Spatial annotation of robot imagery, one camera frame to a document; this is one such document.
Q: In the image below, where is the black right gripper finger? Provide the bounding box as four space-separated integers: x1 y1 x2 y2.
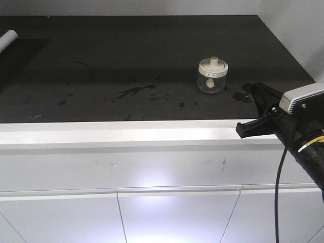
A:
251 82 283 118

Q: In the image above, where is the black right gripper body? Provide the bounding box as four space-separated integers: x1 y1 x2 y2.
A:
236 105 323 142

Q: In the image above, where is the glass jar with white lid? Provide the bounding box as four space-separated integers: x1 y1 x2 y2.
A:
196 57 228 95

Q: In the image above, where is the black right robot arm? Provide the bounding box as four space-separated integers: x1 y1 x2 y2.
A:
236 82 323 190

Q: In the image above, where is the grey pipe in hood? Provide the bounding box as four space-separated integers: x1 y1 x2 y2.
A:
0 29 18 53

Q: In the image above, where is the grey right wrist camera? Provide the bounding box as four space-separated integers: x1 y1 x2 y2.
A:
279 83 323 114

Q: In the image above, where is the black right camera cable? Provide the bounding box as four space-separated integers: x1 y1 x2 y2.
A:
274 146 288 243

